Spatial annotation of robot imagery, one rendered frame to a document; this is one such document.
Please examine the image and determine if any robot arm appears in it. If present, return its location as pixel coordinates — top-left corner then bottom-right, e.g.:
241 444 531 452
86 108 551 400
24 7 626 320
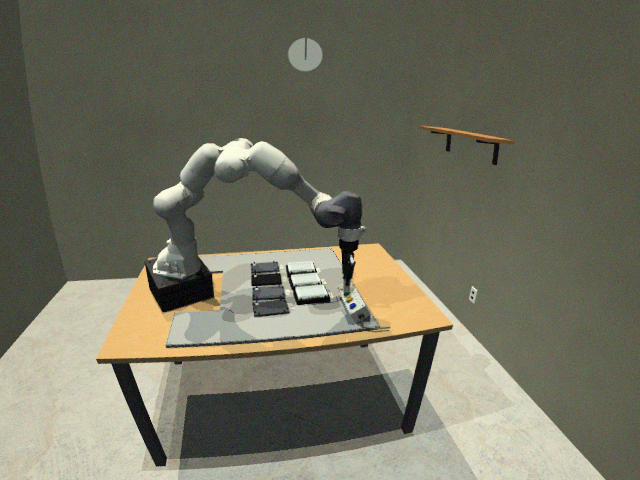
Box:
153 138 366 279

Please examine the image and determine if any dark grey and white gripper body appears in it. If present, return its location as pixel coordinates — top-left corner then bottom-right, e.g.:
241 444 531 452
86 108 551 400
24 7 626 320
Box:
339 239 359 262

